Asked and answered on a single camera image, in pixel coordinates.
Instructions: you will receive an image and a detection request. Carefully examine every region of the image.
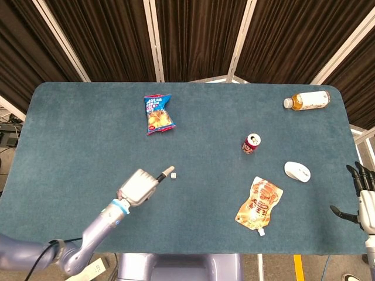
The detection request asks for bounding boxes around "white power strip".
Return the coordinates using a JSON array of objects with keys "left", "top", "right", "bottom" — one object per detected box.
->
[{"left": 66, "top": 257, "right": 107, "bottom": 281}]

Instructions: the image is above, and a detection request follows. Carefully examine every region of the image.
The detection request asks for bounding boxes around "blue felt table mat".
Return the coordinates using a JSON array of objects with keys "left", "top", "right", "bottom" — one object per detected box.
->
[{"left": 0, "top": 81, "right": 373, "bottom": 255}]

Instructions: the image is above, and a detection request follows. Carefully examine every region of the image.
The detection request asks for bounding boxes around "red drink can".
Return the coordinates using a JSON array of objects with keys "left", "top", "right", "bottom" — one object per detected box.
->
[{"left": 241, "top": 133, "right": 263, "bottom": 155}]

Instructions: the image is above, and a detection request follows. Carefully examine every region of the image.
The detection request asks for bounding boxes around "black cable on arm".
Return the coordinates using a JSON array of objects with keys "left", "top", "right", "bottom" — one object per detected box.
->
[{"left": 25, "top": 237, "right": 83, "bottom": 281}]

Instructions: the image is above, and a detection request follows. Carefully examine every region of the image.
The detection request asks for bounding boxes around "dark brown curtain panel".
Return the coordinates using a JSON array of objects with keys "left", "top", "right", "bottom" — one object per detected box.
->
[
  {"left": 43, "top": 0, "right": 156, "bottom": 83},
  {"left": 236, "top": 0, "right": 375, "bottom": 84},
  {"left": 155, "top": 0, "right": 250, "bottom": 83},
  {"left": 322, "top": 35, "right": 375, "bottom": 129},
  {"left": 0, "top": 0, "right": 83, "bottom": 106}
]

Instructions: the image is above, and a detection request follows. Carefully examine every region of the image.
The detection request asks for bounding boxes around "white frame post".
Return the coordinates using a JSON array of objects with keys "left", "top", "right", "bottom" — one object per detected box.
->
[
  {"left": 309, "top": 13, "right": 375, "bottom": 85},
  {"left": 31, "top": 0, "right": 91, "bottom": 83},
  {"left": 142, "top": 0, "right": 165, "bottom": 83},
  {"left": 226, "top": 0, "right": 258, "bottom": 83}
]

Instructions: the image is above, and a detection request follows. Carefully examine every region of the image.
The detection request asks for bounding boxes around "black equipment with cables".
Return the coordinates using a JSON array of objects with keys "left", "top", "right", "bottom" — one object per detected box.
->
[{"left": 0, "top": 114, "right": 23, "bottom": 149}]

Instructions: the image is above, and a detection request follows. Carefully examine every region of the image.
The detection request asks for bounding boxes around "tea bottle white label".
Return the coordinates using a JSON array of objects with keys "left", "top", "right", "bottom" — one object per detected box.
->
[{"left": 283, "top": 90, "right": 331, "bottom": 111}]

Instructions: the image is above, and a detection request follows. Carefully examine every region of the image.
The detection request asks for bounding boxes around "thin blue cable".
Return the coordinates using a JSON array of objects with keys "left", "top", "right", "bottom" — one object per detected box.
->
[{"left": 321, "top": 254, "right": 331, "bottom": 281}]

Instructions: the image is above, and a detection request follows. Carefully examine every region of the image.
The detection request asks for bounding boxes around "white computer mouse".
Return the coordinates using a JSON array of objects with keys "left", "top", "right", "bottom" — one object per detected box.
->
[{"left": 284, "top": 161, "right": 312, "bottom": 183}]

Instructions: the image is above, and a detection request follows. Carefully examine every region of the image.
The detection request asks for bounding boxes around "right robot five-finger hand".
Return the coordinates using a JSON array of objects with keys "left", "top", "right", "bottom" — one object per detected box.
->
[{"left": 329, "top": 161, "right": 375, "bottom": 235}]

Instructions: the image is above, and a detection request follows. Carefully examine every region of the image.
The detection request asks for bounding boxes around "blue snack bag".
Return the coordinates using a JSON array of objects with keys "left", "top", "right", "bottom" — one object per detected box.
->
[{"left": 144, "top": 94, "right": 177, "bottom": 136}]

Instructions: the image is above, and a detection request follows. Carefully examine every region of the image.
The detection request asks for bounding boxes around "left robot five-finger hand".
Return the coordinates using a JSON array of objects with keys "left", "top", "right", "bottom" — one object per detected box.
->
[{"left": 117, "top": 166, "right": 176, "bottom": 208}]

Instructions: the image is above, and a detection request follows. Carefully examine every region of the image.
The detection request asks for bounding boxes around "orange spout pouch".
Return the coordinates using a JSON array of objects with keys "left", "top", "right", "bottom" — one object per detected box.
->
[{"left": 234, "top": 176, "right": 284, "bottom": 237}]

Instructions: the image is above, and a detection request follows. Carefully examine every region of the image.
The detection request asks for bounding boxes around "lavender robot base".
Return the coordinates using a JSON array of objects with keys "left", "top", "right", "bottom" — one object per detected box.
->
[{"left": 117, "top": 253, "right": 244, "bottom": 281}]

